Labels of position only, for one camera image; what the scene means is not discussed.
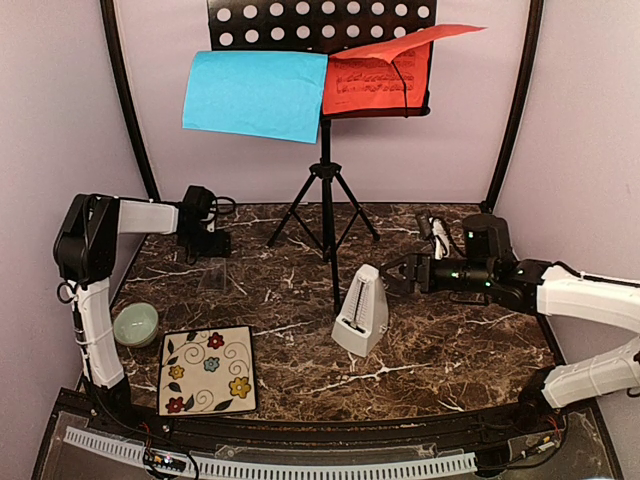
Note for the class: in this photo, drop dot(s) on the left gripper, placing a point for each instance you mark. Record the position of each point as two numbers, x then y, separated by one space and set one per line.
222 247

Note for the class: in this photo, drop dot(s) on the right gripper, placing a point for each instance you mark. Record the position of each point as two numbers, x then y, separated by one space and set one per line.
412 270

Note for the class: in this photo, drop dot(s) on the clear metronome front cover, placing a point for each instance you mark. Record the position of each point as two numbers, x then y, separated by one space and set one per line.
215 277

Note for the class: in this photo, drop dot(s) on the white metronome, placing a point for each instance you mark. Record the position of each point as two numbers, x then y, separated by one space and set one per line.
364 316

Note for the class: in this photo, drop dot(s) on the blue sheet music page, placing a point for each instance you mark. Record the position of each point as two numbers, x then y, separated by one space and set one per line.
268 94

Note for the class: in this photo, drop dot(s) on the red sheet music page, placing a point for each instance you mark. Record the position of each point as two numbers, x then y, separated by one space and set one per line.
385 75

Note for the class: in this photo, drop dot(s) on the black music stand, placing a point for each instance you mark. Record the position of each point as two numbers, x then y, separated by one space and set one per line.
326 27

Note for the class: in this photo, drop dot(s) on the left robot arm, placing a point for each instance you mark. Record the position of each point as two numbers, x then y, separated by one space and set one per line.
85 253

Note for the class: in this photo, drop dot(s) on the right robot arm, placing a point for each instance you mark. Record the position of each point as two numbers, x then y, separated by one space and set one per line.
490 267

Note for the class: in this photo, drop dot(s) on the green ceramic bowl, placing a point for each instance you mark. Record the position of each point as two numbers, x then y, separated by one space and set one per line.
136 326

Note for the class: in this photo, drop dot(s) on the square floral plate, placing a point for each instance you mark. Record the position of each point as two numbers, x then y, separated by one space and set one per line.
207 372

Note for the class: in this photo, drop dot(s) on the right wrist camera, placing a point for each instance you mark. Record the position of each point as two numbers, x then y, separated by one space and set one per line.
432 229

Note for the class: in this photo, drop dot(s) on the white cable duct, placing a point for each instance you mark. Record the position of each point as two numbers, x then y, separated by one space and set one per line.
168 463

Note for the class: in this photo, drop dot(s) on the left black frame post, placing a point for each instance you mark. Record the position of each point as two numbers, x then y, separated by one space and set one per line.
119 72

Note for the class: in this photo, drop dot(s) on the black frame post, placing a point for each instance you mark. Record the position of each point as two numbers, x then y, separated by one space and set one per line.
119 72
526 66

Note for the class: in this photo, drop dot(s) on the right black frame post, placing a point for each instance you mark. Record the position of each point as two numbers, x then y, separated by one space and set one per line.
526 66

